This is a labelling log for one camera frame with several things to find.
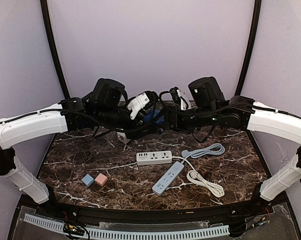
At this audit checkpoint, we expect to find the white power cable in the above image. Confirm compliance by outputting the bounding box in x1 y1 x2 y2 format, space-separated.
171 155 225 198

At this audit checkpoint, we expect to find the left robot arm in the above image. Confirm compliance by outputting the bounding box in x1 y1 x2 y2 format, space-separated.
0 78 157 205

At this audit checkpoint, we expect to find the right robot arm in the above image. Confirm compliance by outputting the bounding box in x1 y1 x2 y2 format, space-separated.
163 76 301 202

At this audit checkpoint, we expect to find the slotted cable duct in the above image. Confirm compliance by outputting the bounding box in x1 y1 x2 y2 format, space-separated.
23 213 230 240

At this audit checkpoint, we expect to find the white cube socket adapter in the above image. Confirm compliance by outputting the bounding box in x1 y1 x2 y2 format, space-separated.
117 132 131 145

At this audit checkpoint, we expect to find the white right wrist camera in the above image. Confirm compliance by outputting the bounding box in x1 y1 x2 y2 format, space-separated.
169 86 191 111

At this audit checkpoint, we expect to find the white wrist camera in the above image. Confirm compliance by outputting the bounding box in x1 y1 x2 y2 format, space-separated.
126 92 150 120
169 86 191 111

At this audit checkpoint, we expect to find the pink plug adapter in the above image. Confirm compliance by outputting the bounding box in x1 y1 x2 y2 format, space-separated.
94 173 108 187

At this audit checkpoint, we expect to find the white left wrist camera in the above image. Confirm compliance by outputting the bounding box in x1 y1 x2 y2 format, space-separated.
126 92 150 120

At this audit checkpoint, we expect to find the black table frame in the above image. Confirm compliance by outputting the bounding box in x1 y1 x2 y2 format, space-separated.
7 0 301 240

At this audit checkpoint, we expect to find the light blue power strip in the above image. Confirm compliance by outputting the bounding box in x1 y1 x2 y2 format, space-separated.
152 161 185 196

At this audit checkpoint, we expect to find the blue cube socket adapter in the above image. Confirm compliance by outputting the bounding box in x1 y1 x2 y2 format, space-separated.
142 110 165 125

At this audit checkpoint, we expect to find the light blue plug adapter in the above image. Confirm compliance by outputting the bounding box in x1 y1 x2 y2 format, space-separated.
81 174 95 187

